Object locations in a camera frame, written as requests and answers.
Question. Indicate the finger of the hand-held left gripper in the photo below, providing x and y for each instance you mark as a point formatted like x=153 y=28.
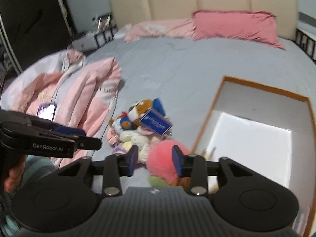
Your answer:
x=69 y=130
x=88 y=143

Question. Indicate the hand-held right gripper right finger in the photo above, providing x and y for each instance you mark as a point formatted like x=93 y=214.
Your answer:
x=177 y=161

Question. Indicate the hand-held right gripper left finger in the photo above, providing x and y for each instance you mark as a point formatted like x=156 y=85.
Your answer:
x=132 y=160

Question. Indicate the pink plush ball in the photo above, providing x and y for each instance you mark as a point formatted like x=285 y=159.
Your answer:
x=161 y=160

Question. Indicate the orange cardboard box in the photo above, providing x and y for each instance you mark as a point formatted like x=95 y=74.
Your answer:
x=254 y=138

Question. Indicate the person's left hand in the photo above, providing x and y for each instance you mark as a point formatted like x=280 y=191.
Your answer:
x=14 y=172

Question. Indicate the white yellow crochet toy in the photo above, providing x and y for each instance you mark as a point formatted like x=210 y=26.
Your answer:
x=135 y=142

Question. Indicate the pink plush toy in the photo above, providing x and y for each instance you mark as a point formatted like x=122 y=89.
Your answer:
x=112 y=138

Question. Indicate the smartphone with lit screen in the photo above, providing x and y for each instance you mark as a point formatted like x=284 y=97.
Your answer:
x=47 y=112

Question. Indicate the pink white quilt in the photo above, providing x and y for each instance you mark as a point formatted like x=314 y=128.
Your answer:
x=74 y=91

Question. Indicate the blue hang tag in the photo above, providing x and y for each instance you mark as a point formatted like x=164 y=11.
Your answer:
x=155 y=123

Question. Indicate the brown plush dog toy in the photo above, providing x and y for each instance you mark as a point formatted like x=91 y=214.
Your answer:
x=134 y=114

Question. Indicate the grey bed with cream headboard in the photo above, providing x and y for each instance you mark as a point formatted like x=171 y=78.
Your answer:
x=185 y=61

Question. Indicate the dark wardrobe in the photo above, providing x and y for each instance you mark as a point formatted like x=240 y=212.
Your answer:
x=32 y=24

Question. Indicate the light pink pillow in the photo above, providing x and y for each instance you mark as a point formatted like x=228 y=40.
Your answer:
x=158 y=29

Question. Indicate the dark pink pillow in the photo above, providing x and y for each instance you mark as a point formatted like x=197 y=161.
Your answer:
x=237 y=27

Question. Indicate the black white nightstand with drawer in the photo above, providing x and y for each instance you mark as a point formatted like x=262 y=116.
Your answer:
x=306 y=43

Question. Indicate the black white nightstand with frame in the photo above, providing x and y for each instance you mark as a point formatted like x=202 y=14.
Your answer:
x=93 y=38

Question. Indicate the photo frame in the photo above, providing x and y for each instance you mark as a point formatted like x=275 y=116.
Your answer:
x=103 y=21

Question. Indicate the wall switch panel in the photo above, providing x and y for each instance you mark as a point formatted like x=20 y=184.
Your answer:
x=93 y=18

